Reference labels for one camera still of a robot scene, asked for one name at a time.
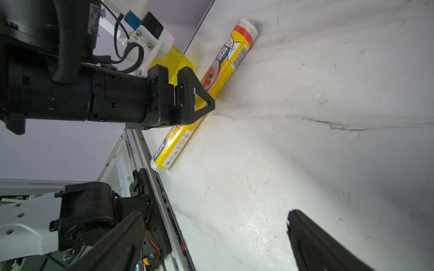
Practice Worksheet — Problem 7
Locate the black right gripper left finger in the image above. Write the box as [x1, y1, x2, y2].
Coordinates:
[66, 211, 145, 271]

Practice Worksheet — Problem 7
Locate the aluminium rail frame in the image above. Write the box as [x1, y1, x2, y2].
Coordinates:
[98, 129, 195, 271]

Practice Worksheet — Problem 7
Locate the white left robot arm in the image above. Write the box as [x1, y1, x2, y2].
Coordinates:
[1, 1, 215, 135]

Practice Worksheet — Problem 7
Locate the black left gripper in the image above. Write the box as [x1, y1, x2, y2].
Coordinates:
[79, 64, 215, 129]

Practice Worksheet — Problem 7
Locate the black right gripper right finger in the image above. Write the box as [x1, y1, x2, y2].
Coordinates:
[287, 210, 372, 271]

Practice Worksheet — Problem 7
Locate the yellow wrap roll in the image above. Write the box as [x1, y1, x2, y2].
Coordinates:
[150, 18, 259, 173]

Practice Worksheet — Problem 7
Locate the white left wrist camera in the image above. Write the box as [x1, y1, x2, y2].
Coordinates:
[98, 9, 175, 79]

